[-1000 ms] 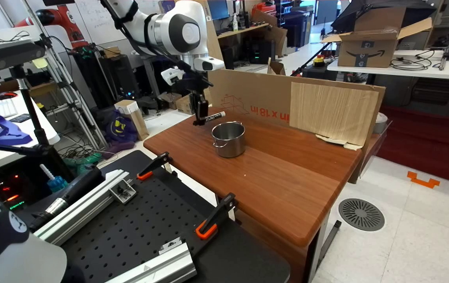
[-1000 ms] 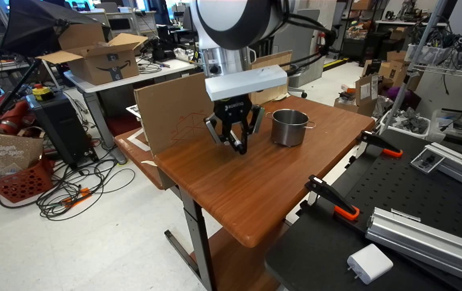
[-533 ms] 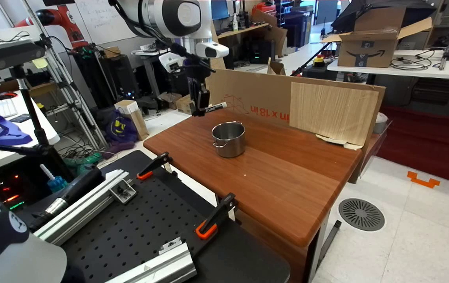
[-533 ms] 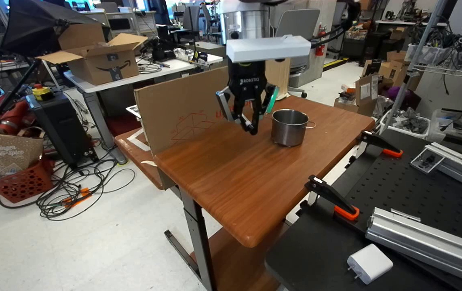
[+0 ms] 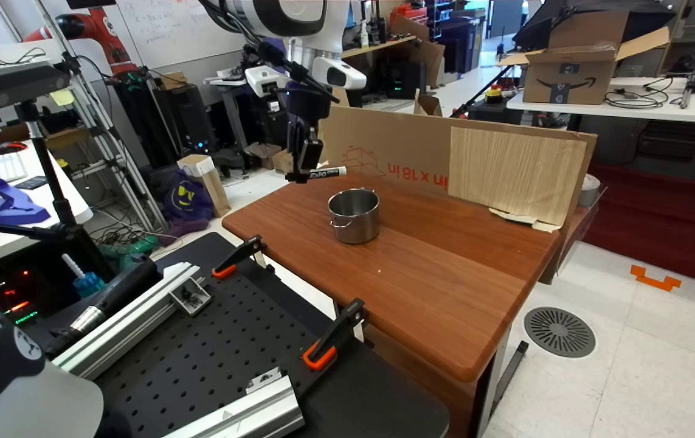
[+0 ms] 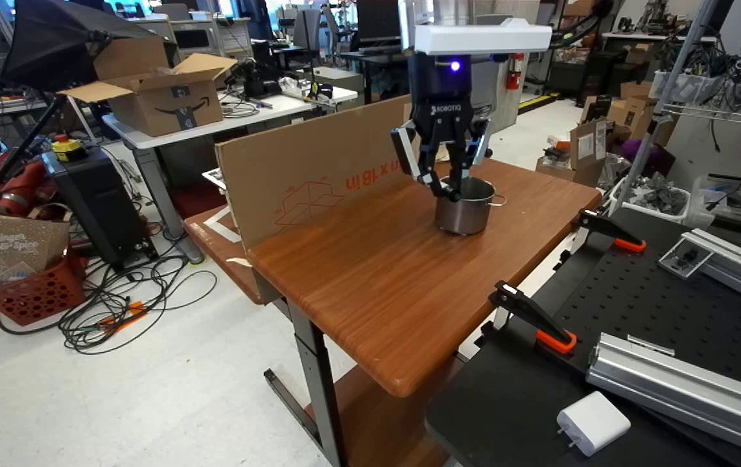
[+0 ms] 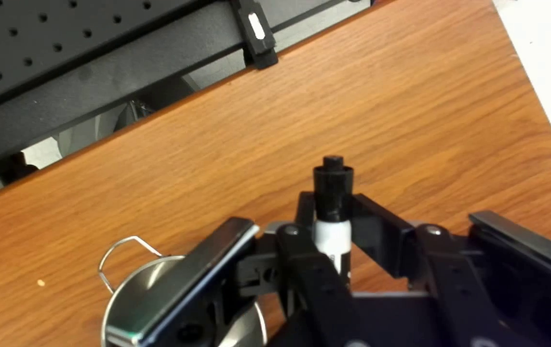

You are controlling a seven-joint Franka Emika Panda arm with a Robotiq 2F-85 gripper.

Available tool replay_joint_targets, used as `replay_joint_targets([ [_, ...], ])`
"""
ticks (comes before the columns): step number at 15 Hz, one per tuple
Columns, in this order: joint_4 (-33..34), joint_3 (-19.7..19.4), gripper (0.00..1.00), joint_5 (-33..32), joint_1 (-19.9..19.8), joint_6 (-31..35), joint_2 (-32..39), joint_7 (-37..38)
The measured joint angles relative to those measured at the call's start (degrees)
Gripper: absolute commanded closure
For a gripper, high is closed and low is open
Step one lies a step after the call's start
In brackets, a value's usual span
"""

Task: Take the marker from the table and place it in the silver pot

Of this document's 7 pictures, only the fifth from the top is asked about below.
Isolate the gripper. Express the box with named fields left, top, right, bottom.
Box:
left=286, top=84, right=333, bottom=184

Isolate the black and white marker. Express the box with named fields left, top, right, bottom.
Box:
left=291, top=165, right=348, bottom=183

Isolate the silver pot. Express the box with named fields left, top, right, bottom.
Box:
left=327, top=188, right=381, bottom=245

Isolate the large cardboard panel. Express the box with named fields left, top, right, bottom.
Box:
left=318, top=106, right=598, bottom=233

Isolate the tan wedge box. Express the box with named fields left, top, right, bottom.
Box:
left=176, top=153, right=233, bottom=218

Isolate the black and orange clamp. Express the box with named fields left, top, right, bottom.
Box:
left=302, top=297, right=368, bottom=372
left=211, top=235, right=268, bottom=280

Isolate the purple bag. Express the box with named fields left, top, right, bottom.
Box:
left=161, top=170, right=215, bottom=223

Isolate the black computer tower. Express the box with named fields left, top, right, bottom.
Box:
left=112, top=82, right=218, bottom=160

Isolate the small cardboard box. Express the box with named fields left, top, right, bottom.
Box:
left=413, top=90, right=444, bottom=117

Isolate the whiteboard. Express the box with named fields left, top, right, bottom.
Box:
left=115, top=0, right=252, bottom=69

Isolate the green plastic object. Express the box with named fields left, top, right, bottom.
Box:
left=100, top=235, right=160, bottom=272

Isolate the wood grain sheet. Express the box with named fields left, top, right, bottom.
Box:
left=448, top=126, right=589, bottom=228

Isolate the torn paper scrap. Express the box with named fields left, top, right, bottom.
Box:
left=488, top=207, right=562, bottom=234

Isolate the black and silver cylinder tool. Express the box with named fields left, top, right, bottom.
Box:
left=45, top=258, right=163, bottom=360

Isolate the open cardboard box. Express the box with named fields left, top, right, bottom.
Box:
left=497, top=9, right=672, bottom=106

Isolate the grey tape roll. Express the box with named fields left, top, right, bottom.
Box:
left=577, top=173, right=602, bottom=208

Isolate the purple cloth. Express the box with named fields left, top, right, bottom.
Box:
left=0, top=164, right=52, bottom=238

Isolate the round floor drain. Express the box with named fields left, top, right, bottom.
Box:
left=524, top=306, right=597, bottom=359

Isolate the black computer with lights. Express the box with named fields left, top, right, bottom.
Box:
left=0, top=240, right=102, bottom=334

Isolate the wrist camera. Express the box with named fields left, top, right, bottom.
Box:
left=244, top=65, right=291, bottom=98

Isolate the aluminium frame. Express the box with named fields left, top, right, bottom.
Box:
left=34, top=0, right=170, bottom=234

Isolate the aluminium rail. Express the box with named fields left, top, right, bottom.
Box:
left=52, top=262, right=213, bottom=381
left=161, top=374, right=306, bottom=438

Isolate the camera on mount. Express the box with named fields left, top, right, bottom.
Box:
left=0, top=60, right=118, bottom=284

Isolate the coil of black cable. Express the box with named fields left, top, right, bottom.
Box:
left=603, top=75, right=677, bottom=111

